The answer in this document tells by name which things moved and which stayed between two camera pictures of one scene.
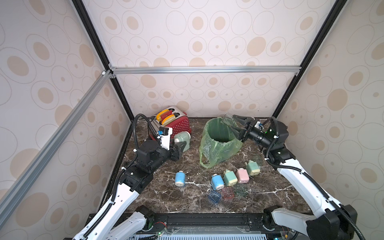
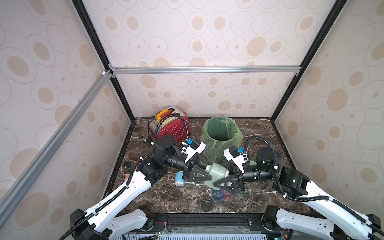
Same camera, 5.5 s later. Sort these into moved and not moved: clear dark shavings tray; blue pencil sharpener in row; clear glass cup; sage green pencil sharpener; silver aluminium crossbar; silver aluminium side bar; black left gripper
Moved: clear dark shavings tray; black left gripper; sage green pencil sharpener
Not moved: blue pencil sharpener in row; silver aluminium crossbar; clear glass cup; silver aluminium side bar
